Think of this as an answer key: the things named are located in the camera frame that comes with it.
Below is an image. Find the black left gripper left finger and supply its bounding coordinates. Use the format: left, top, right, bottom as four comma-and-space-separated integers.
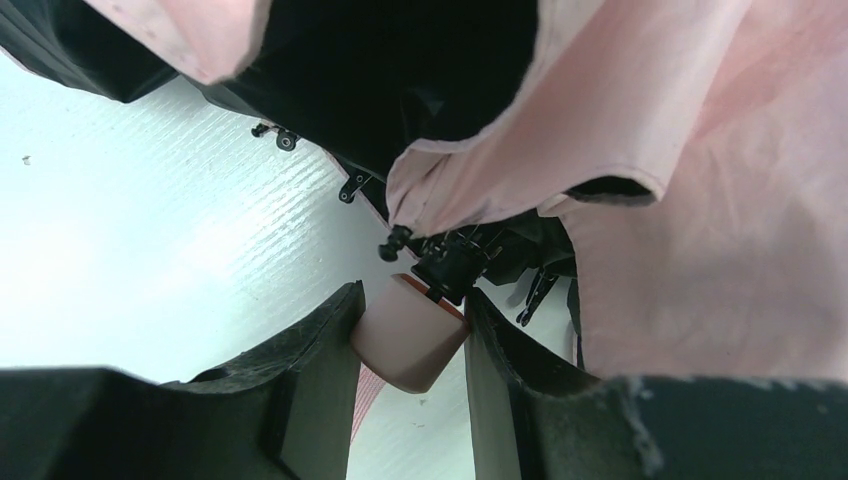
1, 282, 365, 479

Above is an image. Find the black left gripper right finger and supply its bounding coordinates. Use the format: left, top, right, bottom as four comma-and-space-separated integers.
464, 290, 847, 479

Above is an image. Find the pink folding umbrella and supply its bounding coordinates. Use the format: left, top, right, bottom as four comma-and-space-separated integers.
1, 1, 847, 381

